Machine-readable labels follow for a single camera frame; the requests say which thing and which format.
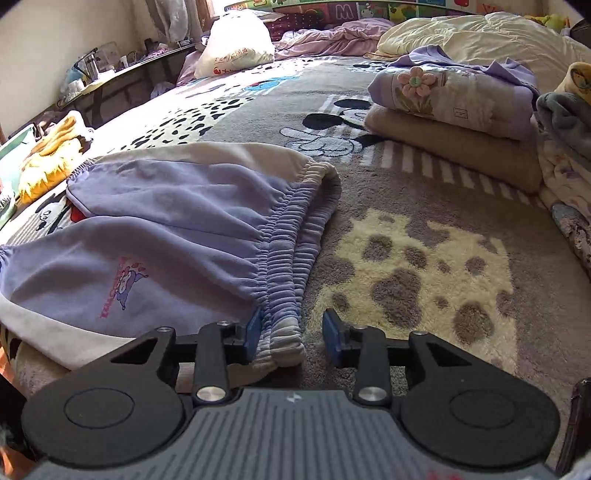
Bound pink crumpled blanket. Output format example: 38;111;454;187
274;18;394;61

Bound cream yellow quilt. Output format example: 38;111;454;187
376;12;591;93

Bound floral white folded garment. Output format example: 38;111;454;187
536;114;590;270

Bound dark bedside shelf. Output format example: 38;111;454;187
55;44;195;128

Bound grey fleece garment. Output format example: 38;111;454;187
536;92;590;170

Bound colourful alphabet bed bumper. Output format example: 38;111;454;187
224;0;506;24

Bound yellow garment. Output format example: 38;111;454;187
16;110;93;205

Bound purple and cream sweatpants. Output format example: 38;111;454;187
1;142;342;371

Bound folded tan brown garment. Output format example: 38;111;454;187
365;105;542;194

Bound folded purple flower garment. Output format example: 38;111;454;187
368;45;539;141

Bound white plastic bag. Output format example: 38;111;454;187
193;10;274;79

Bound grey cartoon mouse fleece blanket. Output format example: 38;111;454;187
93;58;590;456

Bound yellow cartoon plush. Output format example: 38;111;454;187
555;62;591;104

